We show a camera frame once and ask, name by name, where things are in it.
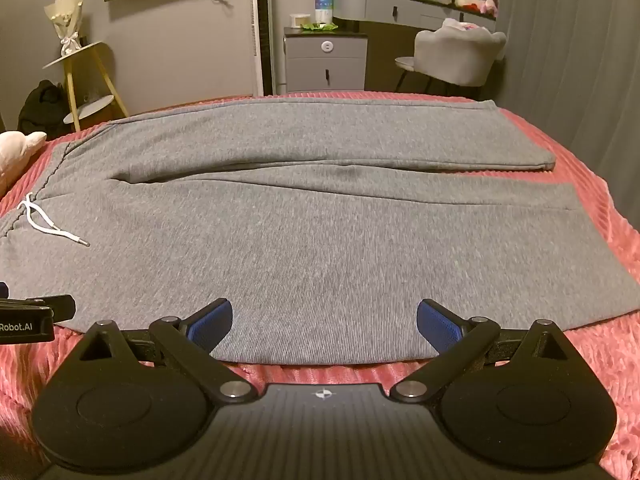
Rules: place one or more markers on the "green packet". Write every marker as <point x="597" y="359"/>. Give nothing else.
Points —
<point x="320" y="27"/>

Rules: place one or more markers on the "colourful printed box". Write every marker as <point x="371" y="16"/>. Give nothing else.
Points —
<point x="324" y="9"/>

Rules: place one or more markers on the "pink ribbed blanket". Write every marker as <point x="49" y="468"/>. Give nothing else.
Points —
<point x="597" y="195"/>

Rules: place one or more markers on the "black backpack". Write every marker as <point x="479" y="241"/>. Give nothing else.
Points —
<point x="42" y="107"/>

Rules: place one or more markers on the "grey nightstand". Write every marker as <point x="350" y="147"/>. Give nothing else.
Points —
<point x="325" y="69"/>

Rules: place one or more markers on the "yellow round side table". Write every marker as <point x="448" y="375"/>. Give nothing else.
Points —
<point x="82" y="54"/>

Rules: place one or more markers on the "small white box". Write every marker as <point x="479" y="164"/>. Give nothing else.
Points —
<point x="302" y="20"/>

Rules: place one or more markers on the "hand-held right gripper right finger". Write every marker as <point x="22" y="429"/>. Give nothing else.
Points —
<point x="436" y="324"/>

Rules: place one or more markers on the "grey sweat pants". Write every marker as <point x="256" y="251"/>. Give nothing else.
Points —
<point x="320" y="235"/>

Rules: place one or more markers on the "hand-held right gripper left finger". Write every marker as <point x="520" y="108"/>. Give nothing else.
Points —
<point x="214" y="321"/>

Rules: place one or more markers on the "pink plush figure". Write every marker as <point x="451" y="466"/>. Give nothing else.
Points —
<point x="490" y="2"/>

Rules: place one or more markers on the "cream wrapped flower bouquet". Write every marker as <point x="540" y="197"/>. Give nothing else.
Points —
<point x="65" y="17"/>

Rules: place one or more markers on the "grey curtain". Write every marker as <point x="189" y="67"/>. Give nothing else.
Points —
<point x="560" y="35"/>

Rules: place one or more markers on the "grey upholstered chair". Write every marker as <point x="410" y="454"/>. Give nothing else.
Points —
<point x="460" y="57"/>

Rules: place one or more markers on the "grey vanity table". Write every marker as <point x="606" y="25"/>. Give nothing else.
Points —
<point x="400" y="8"/>

